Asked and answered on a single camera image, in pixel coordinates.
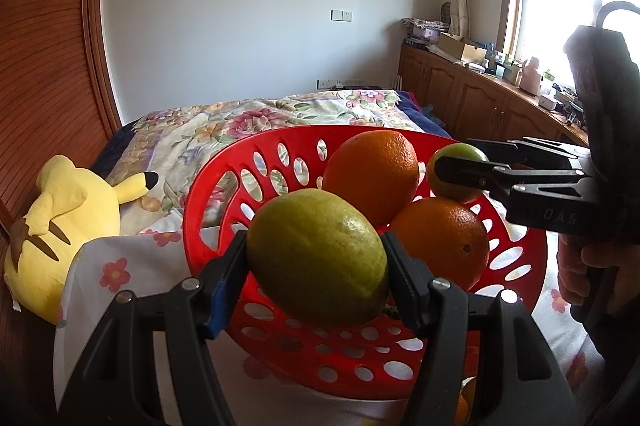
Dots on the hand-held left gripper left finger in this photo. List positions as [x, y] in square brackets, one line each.
[222, 291]

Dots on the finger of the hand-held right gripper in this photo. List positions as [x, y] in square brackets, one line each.
[530, 149]
[475, 173]

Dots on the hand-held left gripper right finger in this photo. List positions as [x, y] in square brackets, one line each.
[405, 286]

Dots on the small green apple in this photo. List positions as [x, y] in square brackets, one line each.
[460, 151]

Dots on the large orange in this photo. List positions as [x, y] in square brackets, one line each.
[372, 176]
[440, 241]

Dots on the red perforated plastic basket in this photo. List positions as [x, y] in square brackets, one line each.
[215, 216]

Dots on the large green lemon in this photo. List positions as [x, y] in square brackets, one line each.
[315, 256]

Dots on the person's right hand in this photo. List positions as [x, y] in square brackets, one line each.
[570, 271]

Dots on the long wooden cabinet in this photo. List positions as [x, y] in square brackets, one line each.
[465, 96]

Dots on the open cardboard box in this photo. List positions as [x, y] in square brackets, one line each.
[460, 49]

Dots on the small tangerine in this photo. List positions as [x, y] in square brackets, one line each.
[467, 401]

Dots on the pile of folded cloth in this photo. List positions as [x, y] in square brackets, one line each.
[422, 29]

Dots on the yellow plush toy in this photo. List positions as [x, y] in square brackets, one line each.
[70, 216]

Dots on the floral quilt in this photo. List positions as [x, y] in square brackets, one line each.
[225, 121]

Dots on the wall power outlet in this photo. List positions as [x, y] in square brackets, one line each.
[335, 83]

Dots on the white wall switch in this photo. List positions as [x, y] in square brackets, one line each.
[341, 15]

